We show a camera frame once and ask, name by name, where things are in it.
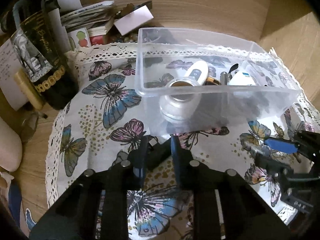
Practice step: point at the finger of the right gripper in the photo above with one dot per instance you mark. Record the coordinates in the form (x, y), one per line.
(273, 167)
(281, 145)

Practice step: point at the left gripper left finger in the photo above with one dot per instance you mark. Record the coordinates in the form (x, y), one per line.
(95, 205)

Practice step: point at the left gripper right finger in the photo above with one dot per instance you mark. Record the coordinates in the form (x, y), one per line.
(225, 206)

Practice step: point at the small clear light bulb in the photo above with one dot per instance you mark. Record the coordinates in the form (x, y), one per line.
(251, 148)

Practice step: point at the small black clip object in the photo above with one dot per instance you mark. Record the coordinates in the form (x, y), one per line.
(157, 153)

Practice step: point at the silver metal cylinder flashlight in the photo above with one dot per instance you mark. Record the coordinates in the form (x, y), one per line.
(224, 78)

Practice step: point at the white small bottle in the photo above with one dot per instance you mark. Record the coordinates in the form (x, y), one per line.
(242, 79)

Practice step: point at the butterfly print lace cloth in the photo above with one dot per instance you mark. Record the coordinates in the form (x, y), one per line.
(80, 140)

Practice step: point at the beige cylindrical object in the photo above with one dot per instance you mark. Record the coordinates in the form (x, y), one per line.
(11, 148)

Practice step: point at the clear plastic storage box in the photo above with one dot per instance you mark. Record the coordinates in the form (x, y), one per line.
(164, 54)

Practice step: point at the white round jar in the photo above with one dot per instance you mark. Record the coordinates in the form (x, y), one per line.
(179, 108)

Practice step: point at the white thermometer device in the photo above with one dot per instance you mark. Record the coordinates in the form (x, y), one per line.
(199, 71)

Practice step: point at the yellow lip balm tube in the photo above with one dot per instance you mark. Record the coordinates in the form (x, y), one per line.
(28, 89)

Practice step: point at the white notepaper sheet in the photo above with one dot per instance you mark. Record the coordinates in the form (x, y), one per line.
(10, 64)

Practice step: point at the dark wine bottle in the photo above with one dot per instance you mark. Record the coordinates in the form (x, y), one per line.
(42, 60)

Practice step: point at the stack of books and papers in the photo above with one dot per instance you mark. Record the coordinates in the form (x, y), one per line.
(74, 25)

